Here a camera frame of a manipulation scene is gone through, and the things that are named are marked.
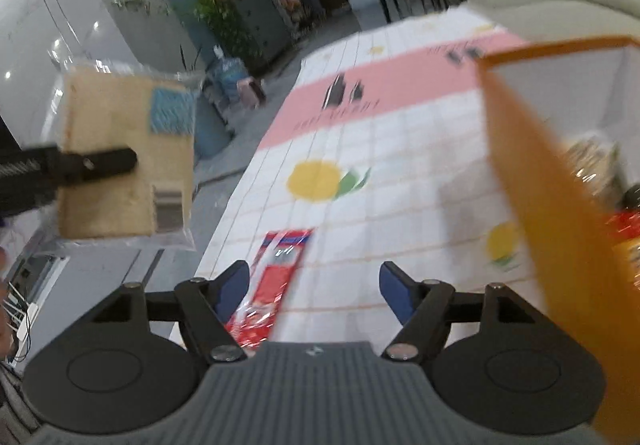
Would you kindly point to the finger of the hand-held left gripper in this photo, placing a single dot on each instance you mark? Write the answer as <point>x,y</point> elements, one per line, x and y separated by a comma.
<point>100,164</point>

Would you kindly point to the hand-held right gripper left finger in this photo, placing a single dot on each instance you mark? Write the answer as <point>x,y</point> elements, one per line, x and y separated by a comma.
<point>232,287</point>

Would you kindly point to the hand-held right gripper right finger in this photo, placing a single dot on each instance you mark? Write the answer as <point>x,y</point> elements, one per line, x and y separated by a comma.
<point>395,290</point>

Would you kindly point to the red white-striped snack packet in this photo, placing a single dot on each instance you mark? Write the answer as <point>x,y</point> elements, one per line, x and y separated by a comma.
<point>272,275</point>

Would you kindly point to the packaged bread slices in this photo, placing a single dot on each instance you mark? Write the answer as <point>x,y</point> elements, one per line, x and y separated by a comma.
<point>110,115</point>

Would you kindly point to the orange cardboard box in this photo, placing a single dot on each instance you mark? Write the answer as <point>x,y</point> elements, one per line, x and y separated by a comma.
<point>550,225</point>

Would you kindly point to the green cracker packet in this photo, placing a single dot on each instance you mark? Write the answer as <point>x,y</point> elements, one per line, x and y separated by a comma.
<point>590,160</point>

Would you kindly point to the red cartoon snack bag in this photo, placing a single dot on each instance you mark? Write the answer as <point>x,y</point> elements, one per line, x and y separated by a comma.
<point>625,225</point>

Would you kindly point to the white TV bench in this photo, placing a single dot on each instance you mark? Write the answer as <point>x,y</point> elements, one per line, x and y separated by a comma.
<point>90,270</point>

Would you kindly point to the grey trash can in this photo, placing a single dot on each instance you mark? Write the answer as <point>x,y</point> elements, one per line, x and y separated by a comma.
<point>210,130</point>

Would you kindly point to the long-leaf potted plant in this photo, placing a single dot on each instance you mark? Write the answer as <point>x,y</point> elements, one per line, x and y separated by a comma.
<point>192,57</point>

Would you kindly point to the blue water jug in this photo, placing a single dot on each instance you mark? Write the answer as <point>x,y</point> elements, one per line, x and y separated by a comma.
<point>227,75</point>

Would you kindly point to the pink heater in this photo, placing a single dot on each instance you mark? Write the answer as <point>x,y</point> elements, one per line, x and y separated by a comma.
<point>250,92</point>

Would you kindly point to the ivy plant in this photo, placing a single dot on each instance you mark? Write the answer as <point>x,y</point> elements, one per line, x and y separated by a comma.
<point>220,20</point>

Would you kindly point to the grey cabinet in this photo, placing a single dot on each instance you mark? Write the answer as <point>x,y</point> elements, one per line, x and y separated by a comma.
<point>260,25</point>

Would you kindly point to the shoe rack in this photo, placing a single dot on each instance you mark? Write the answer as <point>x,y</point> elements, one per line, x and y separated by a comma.
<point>300,7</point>

